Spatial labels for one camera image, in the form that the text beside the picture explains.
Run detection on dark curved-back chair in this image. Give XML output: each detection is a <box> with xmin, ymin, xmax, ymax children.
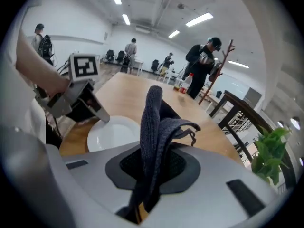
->
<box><xmin>210</xmin><ymin>90</ymin><xmax>297</xmax><ymax>190</ymax></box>

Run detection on dark blue cloth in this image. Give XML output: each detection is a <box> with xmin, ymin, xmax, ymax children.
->
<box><xmin>116</xmin><ymin>85</ymin><xmax>201</xmax><ymax>224</ymax></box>

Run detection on clear bottle with red label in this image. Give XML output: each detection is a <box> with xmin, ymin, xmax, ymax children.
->
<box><xmin>178</xmin><ymin>73</ymin><xmax>194</xmax><ymax>95</ymax></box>

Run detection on brown wooden coat rack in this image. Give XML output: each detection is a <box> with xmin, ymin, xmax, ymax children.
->
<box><xmin>198</xmin><ymin>39</ymin><xmax>236</xmax><ymax>105</ymax></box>

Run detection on green potted plant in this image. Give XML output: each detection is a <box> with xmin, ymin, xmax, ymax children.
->
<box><xmin>251</xmin><ymin>126</ymin><xmax>291</xmax><ymax>186</ymax></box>

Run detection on white plate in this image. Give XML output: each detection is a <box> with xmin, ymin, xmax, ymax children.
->
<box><xmin>86</xmin><ymin>115</ymin><xmax>141</xmax><ymax>153</ymax></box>

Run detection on white table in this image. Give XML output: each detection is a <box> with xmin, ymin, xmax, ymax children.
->
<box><xmin>133</xmin><ymin>59</ymin><xmax>144</xmax><ymax>76</ymax></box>

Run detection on person's white shirt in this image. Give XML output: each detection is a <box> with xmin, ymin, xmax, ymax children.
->
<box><xmin>4</xmin><ymin>63</ymin><xmax>47</xmax><ymax>144</ymax></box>

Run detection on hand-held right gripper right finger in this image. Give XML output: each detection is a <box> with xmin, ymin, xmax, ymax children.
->
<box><xmin>142</xmin><ymin>142</ymin><xmax>280</xmax><ymax>228</ymax></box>

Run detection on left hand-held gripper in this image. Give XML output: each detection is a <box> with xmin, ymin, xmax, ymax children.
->
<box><xmin>46</xmin><ymin>53</ymin><xmax>111</xmax><ymax>124</ymax></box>

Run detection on black cable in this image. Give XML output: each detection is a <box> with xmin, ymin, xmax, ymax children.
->
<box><xmin>56</xmin><ymin>59</ymin><xmax>71</xmax><ymax>77</ymax></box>

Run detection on person's left forearm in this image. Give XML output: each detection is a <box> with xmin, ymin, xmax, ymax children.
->
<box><xmin>16</xmin><ymin>29</ymin><xmax>71</xmax><ymax>97</ymax></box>

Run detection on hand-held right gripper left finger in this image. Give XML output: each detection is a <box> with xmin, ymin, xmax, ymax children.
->
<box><xmin>46</xmin><ymin>141</ymin><xmax>144</xmax><ymax>228</ymax></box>

